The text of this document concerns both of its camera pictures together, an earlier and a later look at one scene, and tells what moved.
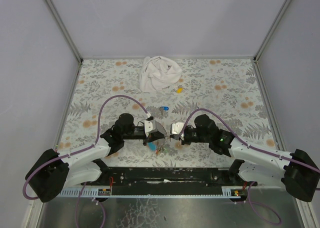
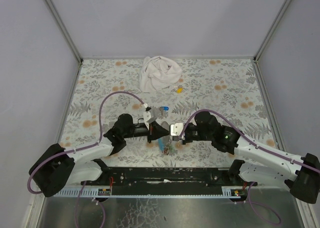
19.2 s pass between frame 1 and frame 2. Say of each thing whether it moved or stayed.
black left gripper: stayed
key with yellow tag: stayed
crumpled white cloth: stayed
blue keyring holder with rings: moved
